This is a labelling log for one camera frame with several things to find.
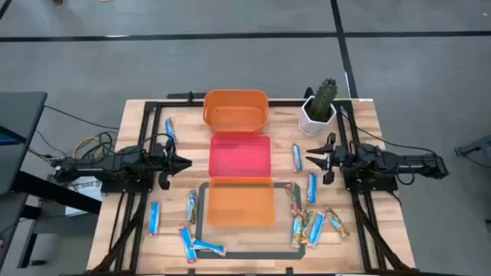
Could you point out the green cactus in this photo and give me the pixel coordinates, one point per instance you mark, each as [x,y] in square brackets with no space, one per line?
[324,97]

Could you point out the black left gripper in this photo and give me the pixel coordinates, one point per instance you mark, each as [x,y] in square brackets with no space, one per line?
[165,163]

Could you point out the dark grey desk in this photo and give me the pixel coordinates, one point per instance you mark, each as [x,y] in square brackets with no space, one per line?
[23,115]

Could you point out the orange translucent plastic tray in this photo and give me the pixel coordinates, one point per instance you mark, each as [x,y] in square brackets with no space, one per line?
[241,203]

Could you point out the clear mat with black border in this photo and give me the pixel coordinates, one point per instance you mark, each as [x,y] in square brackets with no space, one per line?
[249,255]

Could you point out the black stand foot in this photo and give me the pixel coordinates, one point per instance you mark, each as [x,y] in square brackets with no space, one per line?
[180,96]
[308,93]

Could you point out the grey chair base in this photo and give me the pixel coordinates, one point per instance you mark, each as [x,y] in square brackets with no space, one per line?
[477,147]

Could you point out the black desk crossbar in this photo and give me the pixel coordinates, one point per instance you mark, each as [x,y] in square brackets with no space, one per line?
[57,191]

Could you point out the blue screen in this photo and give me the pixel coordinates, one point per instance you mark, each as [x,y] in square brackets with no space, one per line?
[7,138]

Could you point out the pink translucent plastic tray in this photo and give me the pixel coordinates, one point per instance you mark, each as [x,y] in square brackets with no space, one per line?
[239,157]

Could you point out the blue granola bar red ends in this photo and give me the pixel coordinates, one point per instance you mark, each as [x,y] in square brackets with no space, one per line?
[153,219]
[187,243]
[297,157]

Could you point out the black aluminium table frame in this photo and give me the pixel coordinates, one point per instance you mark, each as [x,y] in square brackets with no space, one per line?
[180,103]

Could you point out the green orange granola bar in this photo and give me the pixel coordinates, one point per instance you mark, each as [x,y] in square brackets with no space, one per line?
[305,226]

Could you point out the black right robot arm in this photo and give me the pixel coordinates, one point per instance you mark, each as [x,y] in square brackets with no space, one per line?
[383,161]

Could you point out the white hexagonal plant pot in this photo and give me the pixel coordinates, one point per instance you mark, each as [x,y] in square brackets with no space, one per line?
[307,124]

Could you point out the small black floor object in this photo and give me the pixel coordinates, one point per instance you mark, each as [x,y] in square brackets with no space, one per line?
[38,263]

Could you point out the white printed box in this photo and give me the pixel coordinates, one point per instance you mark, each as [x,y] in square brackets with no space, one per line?
[84,184]

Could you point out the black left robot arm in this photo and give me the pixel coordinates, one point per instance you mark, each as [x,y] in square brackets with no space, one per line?
[115,165]

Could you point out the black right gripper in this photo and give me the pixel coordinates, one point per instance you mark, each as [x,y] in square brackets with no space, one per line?
[339,157]

